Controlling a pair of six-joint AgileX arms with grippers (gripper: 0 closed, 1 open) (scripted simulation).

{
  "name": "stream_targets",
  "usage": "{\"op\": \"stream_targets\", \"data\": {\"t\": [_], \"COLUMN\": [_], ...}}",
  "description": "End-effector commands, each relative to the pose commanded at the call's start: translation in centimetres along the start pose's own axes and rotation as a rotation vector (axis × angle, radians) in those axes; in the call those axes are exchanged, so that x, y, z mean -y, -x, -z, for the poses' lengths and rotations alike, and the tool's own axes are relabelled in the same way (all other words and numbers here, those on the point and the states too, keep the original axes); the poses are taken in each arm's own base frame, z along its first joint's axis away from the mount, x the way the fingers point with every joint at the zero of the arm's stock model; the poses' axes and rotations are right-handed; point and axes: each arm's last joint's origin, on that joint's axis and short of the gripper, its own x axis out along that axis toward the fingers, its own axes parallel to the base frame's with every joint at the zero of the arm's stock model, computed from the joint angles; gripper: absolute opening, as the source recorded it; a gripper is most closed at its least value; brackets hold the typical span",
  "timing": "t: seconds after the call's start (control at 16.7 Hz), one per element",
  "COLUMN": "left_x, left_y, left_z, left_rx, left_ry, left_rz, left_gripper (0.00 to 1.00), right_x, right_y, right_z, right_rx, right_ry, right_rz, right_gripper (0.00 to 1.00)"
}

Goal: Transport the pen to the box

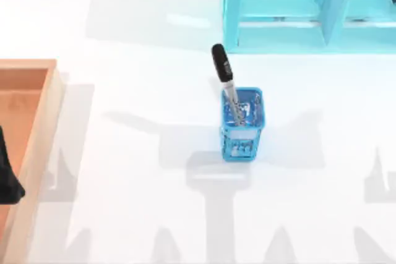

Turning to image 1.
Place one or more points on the shallow salmon-coloured box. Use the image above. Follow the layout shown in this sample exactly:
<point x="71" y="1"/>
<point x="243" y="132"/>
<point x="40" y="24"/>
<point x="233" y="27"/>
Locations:
<point x="34" y="121"/>

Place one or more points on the black and silver pen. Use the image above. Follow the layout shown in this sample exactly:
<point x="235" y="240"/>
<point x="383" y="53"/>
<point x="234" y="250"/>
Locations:
<point x="222" y="63"/>

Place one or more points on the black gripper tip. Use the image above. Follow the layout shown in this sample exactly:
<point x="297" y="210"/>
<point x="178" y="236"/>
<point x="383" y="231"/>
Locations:
<point x="7" y="180"/>

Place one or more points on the light blue rack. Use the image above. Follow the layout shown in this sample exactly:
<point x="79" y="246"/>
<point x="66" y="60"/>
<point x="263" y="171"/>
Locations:
<point x="278" y="10"/>

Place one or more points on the blue mesh pen holder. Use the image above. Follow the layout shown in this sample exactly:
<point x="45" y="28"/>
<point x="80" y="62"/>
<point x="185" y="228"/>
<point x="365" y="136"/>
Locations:
<point x="242" y="143"/>

